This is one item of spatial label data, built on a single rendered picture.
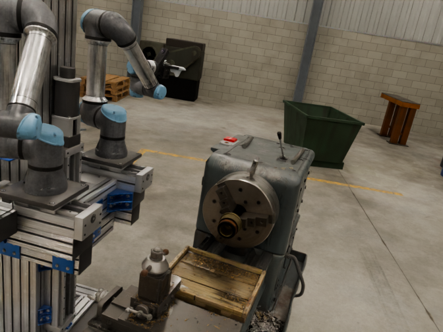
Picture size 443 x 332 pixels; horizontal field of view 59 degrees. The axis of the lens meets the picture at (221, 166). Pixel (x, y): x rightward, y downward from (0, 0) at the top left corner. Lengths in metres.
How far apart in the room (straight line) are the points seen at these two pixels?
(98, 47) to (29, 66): 0.69
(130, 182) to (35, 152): 0.58
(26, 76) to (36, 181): 0.40
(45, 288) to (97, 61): 1.07
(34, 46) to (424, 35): 11.69
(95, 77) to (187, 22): 9.87
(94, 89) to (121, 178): 0.43
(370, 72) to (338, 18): 1.75
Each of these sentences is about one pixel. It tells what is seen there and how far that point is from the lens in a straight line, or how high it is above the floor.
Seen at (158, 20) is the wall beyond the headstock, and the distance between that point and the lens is 11.91.
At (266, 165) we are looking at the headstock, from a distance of 1.81.
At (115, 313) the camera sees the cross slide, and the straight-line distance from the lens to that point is 1.28.
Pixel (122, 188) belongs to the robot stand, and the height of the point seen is 1.03.
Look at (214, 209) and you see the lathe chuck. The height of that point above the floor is 1.07.
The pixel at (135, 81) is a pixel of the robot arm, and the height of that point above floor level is 1.49.
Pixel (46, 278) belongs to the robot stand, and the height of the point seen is 0.62.
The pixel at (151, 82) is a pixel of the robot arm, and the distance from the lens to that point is 2.01.
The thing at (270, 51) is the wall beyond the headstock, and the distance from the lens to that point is 11.58.
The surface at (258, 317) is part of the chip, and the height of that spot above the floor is 0.58.
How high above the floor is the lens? 1.78
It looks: 18 degrees down
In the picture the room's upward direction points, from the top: 9 degrees clockwise
